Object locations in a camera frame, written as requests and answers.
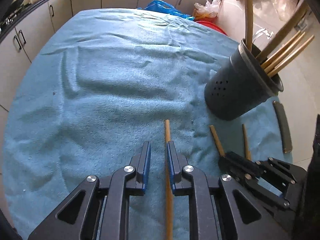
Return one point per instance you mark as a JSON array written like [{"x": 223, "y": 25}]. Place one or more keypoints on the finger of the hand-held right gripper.
[
  {"x": 240, "y": 163},
  {"x": 275, "y": 177}
]

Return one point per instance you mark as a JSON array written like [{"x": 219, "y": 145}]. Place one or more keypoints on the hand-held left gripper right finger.
[{"x": 171, "y": 165}]

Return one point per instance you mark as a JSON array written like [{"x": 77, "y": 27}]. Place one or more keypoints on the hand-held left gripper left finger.
[{"x": 146, "y": 165}]

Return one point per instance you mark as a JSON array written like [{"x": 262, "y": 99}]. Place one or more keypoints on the single wooden chopstick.
[
  {"x": 169, "y": 217},
  {"x": 246, "y": 142},
  {"x": 217, "y": 140}
]

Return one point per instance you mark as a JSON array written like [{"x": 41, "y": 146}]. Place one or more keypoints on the dark perforated utensil holder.
[{"x": 237, "y": 90}]

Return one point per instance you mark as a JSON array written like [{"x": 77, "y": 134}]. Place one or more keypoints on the bunch of wooden chopsticks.
[{"x": 287, "y": 51}]

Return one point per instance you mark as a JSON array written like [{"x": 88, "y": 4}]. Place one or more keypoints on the blue towel table cover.
[{"x": 112, "y": 92}]

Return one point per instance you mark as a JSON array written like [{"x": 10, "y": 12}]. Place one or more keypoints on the red plastic basin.
[{"x": 212, "y": 26}]

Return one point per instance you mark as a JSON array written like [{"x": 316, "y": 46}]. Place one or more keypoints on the yellowish plastic bag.
[{"x": 207, "y": 10}]

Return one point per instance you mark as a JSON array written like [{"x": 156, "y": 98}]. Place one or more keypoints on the blue plastic bag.
[{"x": 162, "y": 6}]

